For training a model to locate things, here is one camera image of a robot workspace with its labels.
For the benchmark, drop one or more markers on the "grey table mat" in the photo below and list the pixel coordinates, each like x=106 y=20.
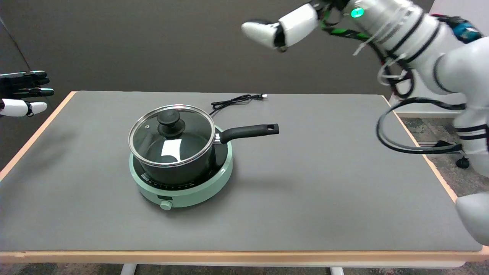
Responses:
x=286 y=198

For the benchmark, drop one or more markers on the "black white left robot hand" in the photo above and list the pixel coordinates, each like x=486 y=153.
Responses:
x=15 y=107

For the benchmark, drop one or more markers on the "glass pot lid black knob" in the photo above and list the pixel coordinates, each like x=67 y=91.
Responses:
x=191 y=126

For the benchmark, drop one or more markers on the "black chair base with caster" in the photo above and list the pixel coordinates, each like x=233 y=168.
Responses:
x=463 y=162

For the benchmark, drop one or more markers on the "mint green induction cooker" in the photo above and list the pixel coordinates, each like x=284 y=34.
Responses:
x=198 y=194

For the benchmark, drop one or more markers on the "white table leg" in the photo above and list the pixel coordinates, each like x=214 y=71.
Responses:
x=128 y=269
x=337 y=271

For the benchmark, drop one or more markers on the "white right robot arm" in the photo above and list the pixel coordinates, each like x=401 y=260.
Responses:
x=458 y=65

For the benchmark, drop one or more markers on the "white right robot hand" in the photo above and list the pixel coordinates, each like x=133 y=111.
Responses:
x=298 y=25

